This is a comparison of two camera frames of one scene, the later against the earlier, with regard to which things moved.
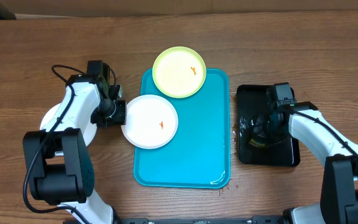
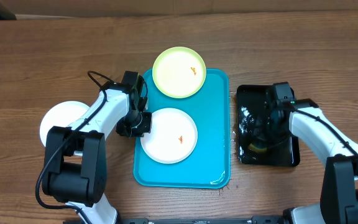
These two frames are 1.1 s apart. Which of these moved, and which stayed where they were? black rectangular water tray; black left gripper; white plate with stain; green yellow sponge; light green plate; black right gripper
Moved: green yellow sponge; white plate with stain; black left gripper
Stayed: light green plate; black right gripper; black rectangular water tray
